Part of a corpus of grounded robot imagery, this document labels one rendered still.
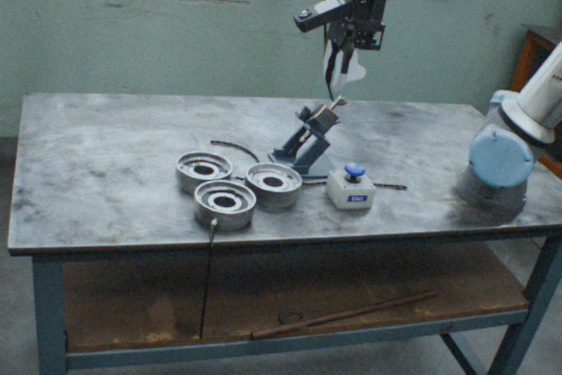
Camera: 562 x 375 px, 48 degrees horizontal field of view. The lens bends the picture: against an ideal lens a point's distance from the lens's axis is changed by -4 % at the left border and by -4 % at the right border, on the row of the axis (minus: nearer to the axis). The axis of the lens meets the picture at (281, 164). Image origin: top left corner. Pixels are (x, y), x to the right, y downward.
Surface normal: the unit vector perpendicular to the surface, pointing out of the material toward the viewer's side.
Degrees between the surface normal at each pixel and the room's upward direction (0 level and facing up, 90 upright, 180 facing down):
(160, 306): 0
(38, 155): 0
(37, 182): 0
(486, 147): 97
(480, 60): 90
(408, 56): 90
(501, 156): 97
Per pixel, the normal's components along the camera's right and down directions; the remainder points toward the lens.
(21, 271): 0.15, -0.88
